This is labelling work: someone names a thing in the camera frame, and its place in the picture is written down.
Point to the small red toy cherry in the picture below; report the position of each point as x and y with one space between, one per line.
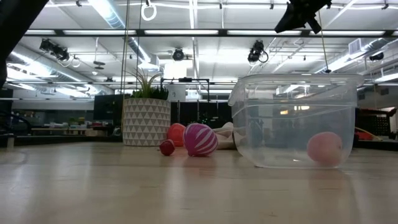
167 147

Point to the round black ceiling fixture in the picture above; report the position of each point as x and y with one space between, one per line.
178 54

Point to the black hanging camera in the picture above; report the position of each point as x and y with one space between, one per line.
256 51
54 49

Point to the black overhead light bar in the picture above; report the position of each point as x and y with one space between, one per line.
222 32

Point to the white sign board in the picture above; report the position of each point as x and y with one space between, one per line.
176 92

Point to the black screen panel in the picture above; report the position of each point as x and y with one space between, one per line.
109 109

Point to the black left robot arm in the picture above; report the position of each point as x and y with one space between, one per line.
15 18

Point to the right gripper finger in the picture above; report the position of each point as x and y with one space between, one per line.
289 20
314 25

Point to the red toy tomato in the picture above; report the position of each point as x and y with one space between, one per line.
174 133

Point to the pink toy peach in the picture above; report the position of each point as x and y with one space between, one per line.
325 148

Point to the beige pink cloth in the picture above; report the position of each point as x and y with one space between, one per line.
225 141

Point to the black metal stand frame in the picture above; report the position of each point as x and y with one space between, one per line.
185 79

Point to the red and black cart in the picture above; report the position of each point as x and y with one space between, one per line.
376 123

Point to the clear plastic tupperware container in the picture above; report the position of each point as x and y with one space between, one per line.
280 130

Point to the potted succulent, white patterned pot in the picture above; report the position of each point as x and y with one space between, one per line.
146 121

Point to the purple white striped ball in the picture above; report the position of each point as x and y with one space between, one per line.
200 140

